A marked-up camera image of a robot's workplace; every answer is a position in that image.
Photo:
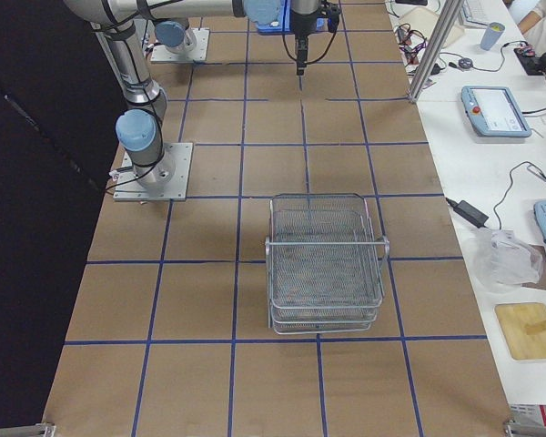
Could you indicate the clear plastic bag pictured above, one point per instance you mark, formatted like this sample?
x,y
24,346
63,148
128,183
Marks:
x,y
501,258

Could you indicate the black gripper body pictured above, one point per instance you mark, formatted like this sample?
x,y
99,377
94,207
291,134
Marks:
x,y
301,26

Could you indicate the far blue teach pendant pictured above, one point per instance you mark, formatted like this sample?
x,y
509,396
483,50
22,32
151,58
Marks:
x,y
494,112

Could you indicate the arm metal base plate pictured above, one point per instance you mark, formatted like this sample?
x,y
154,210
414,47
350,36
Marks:
x,y
177,45
168,180

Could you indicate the aluminium frame post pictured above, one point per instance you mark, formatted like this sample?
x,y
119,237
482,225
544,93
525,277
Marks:
x,y
441,30

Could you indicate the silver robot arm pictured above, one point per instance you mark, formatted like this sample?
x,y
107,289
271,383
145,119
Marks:
x,y
139,130

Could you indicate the light blue cup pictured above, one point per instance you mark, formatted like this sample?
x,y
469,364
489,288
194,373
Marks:
x,y
491,35

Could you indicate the black power adapter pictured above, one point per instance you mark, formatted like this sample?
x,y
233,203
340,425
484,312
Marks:
x,y
465,210

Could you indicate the wooden board stand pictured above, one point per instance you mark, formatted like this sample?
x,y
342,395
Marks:
x,y
523,326

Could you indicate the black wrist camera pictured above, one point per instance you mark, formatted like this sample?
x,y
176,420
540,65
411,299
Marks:
x,y
331,12

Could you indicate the beige box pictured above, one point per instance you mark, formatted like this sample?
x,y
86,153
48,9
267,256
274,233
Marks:
x,y
422,19

